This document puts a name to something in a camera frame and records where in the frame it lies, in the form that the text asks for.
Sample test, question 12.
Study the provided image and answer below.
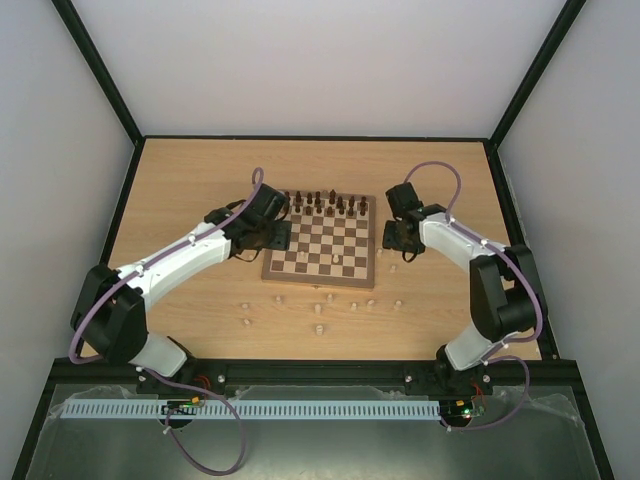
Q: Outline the wooden folding chessboard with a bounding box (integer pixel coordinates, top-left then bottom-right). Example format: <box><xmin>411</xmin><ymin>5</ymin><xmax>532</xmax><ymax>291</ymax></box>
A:
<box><xmin>262</xmin><ymin>208</ymin><xmax>376</xmax><ymax>290</ymax></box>

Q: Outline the light blue slotted cable duct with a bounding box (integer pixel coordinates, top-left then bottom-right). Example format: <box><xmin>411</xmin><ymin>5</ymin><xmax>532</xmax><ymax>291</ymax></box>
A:
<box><xmin>60</xmin><ymin>399</ymin><xmax>441</xmax><ymax>421</ymax></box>

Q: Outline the black aluminium front rail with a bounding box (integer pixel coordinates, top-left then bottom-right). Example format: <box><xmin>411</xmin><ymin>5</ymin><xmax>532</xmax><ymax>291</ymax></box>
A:
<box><xmin>47</xmin><ymin>359</ymin><xmax>585</xmax><ymax>399</ymax></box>

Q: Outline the dark chess pieces row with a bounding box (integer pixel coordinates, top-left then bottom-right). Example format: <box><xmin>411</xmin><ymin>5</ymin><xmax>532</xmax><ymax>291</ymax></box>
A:
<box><xmin>280</xmin><ymin>189</ymin><xmax>376</xmax><ymax>221</ymax></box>

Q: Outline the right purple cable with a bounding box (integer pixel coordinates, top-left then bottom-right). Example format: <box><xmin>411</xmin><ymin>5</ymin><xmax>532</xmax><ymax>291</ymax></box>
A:
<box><xmin>403</xmin><ymin>160</ymin><xmax>546</xmax><ymax>433</ymax></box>

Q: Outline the right black frame post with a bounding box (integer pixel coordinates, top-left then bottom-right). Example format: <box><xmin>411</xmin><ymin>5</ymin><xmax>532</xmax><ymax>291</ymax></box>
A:
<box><xmin>489</xmin><ymin>0</ymin><xmax>587</xmax><ymax>153</ymax></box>

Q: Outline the left black frame post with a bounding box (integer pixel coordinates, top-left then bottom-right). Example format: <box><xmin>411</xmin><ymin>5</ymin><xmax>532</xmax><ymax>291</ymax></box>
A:
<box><xmin>51</xmin><ymin>0</ymin><xmax>143</xmax><ymax>147</ymax></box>

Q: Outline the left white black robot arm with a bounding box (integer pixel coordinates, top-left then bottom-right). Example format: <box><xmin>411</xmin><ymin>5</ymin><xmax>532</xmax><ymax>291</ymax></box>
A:
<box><xmin>69</xmin><ymin>184</ymin><xmax>291</xmax><ymax>377</ymax></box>

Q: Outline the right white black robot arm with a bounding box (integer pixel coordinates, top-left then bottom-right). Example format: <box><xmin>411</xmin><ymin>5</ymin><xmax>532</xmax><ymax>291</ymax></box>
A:
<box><xmin>382</xmin><ymin>182</ymin><xmax>547</xmax><ymax>392</ymax></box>

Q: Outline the black frame post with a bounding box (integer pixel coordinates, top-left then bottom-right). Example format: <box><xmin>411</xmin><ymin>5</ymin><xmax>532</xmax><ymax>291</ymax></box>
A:
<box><xmin>51</xmin><ymin>0</ymin><xmax>143</xmax><ymax>147</ymax></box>
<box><xmin>489</xmin><ymin>0</ymin><xmax>587</xmax><ymax>153</ymax></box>

